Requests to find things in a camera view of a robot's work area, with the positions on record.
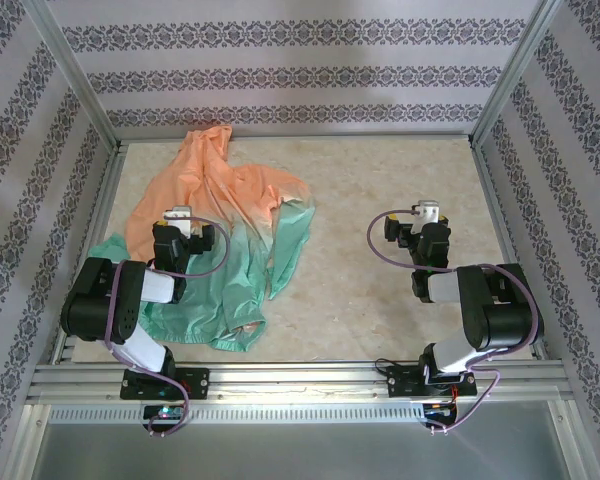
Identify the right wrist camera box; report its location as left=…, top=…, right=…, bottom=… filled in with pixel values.
left=412, top=199, right=442, bottom=225

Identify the small controller circuit board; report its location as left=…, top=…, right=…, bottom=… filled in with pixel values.
left=422, top=402, right=460, bottom=427
left=142, top=403, right=187, bottom=427

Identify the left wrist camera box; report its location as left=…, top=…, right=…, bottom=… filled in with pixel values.
left=162, top=204, right=195, bottom=237

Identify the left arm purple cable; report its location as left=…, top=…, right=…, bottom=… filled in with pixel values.
left=104, top=214, right=231, bottom=441

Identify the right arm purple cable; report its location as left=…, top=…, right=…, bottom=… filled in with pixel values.
left=367, top=207, right=540, bottom=437

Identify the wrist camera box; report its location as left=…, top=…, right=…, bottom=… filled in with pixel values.
left=162, top=204, right=195, bottom=237
left=412, top=199, right=442, bottom=225

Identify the long aluminium mounting rail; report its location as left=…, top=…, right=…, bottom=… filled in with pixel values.
left=27, top=363, right=576, bottom=404

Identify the thin aluminium wall rail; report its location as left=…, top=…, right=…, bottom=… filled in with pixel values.
left=117, top=130, right=476, bottom=146

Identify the grey metal panel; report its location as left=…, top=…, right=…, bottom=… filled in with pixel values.
left=29, top=422, right=574, bottom=480

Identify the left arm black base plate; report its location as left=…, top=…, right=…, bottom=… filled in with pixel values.
left=121, top=367, right=210, bottom=401

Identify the orange and green zip jacket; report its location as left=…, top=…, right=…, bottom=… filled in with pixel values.
left=90, top=124, right=317, bottom=354

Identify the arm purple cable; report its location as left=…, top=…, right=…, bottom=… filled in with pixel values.
left=367, top=207, right=540, bottom=437
left=104, top=214, right=231, bottom=441

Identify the aluminium frame corner post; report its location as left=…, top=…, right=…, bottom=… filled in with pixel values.
left=468, top=0, right=579, bottom=151
left=22, top=0, right=127, bottom=154

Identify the thin black cable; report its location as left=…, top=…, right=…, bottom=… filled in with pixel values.
left=374, top=357, right=406, bottom=377

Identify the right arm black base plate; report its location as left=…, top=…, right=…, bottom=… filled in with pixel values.
left=387, top=363, right=479, bottom=400

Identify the perforated metal cable duct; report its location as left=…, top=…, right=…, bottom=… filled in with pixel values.
left=48, top=402, right=427, bottom=425

